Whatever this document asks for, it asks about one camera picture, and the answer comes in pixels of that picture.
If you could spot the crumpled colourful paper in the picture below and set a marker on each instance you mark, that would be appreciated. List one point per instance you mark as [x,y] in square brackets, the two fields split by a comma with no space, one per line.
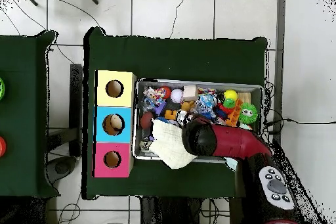
[155,95]

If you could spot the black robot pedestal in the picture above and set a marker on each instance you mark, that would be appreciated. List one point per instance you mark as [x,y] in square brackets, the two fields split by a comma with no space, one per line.
[168,213]

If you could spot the white baseball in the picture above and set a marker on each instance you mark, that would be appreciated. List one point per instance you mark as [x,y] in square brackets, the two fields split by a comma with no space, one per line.
[177,95]

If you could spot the cream waffle cloth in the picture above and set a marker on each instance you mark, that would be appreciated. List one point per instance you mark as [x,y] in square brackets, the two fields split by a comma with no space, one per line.
[168,142]

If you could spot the large green spiky eyed toy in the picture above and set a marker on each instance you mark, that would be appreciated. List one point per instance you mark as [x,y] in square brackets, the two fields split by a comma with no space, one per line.
[248,113]

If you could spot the plain wooden cube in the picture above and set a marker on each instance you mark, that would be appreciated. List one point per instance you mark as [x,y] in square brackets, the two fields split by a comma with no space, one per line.
[190,92]

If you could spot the red orange ball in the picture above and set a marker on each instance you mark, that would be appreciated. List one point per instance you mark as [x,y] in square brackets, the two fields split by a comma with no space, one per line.
[167,92]

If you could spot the yellow ball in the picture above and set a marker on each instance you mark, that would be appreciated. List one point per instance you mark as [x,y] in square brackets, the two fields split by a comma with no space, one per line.
[230,94]

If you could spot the mint green cloth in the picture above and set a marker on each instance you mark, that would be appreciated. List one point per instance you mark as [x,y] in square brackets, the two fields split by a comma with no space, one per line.
[231,163]

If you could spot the wooden box with three holes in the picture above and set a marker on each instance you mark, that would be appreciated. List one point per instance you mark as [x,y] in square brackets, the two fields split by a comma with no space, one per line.
[123,166]

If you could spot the dark green table cloth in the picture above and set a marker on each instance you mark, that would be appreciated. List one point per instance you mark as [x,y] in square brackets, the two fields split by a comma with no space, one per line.
[21,119]
[170,58]

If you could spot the clear blue plastic bag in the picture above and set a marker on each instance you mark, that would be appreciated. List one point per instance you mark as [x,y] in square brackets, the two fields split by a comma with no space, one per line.
[207,103]

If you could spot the shallow mesh bin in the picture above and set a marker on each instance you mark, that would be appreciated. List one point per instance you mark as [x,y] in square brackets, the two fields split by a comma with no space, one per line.
[183,83]

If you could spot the green ball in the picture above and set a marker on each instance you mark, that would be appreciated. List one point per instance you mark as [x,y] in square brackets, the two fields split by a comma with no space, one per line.
[1,88]

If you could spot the black upright panel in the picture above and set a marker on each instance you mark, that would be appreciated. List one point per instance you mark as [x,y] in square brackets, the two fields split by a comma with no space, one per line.
[76,103]

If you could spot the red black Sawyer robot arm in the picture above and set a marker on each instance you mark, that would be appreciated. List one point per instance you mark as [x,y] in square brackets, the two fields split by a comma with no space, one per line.
[236,140]

